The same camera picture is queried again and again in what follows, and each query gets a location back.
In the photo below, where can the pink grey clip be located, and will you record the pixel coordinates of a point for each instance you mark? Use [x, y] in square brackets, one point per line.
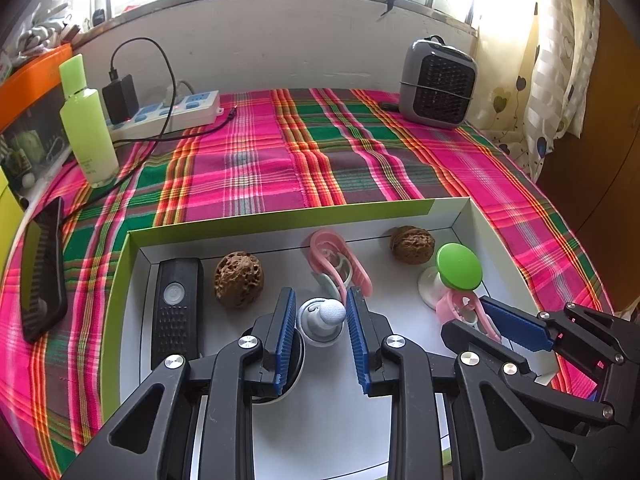
[450, 310]
[357, 272]

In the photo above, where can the small white ball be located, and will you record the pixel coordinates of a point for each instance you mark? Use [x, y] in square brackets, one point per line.
[28, 180]

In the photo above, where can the green knob suction hook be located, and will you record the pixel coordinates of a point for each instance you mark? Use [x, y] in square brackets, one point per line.
[457, 267]

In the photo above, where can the large brown walnut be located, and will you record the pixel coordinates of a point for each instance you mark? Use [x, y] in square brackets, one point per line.
[239, 280]

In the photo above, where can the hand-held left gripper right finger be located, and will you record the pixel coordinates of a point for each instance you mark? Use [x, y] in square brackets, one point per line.
[357, 340]

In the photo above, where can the grey black fan heater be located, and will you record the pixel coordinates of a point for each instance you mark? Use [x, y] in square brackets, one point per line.
[440, 85]

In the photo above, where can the white cloth gloves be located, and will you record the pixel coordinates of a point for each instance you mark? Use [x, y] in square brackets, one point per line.
[45, 30]

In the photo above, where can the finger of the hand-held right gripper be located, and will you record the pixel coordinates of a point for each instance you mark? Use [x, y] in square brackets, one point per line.
[520, 327]
[460, 337]

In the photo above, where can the white blue power strip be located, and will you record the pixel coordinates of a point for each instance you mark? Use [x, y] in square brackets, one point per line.
[195, 107]

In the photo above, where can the grey white suction hook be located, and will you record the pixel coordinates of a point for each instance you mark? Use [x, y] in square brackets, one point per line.
[320, 325]

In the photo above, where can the black charger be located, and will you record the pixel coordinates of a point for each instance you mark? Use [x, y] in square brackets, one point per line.
[120, 100]

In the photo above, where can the light green plastic bottle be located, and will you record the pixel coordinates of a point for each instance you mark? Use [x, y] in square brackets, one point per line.
[90, 130]

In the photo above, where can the yellow green cardboard box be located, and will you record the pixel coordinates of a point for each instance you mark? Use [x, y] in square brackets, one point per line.
[4, 210]

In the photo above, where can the pale green round object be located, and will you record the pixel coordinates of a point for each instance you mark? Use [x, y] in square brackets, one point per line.
[22, 147]

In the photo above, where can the brown wooden cabinet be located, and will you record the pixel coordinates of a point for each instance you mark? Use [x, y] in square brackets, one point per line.
[600, 185]

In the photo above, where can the cream heart print curtain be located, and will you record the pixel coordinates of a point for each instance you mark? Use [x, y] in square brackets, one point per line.
[560, 60]

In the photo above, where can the black round magnet holder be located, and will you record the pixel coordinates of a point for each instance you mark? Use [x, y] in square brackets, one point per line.
[295, 355]

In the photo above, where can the black bike light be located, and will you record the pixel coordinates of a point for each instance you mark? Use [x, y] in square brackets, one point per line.
[175, 310]

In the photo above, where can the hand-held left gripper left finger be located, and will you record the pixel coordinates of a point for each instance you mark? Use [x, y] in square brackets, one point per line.
[285, 340]

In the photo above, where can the orange plastic tray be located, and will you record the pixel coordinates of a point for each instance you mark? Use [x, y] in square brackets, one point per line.
[30, 75]

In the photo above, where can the black smartphone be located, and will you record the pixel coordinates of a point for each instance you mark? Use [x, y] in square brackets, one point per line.
[42, 270]

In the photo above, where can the green white cardboard box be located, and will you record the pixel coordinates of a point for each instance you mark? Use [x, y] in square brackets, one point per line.
[375, 280]

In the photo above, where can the small brown walnut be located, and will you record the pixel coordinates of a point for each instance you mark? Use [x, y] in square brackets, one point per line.
[411, 245]

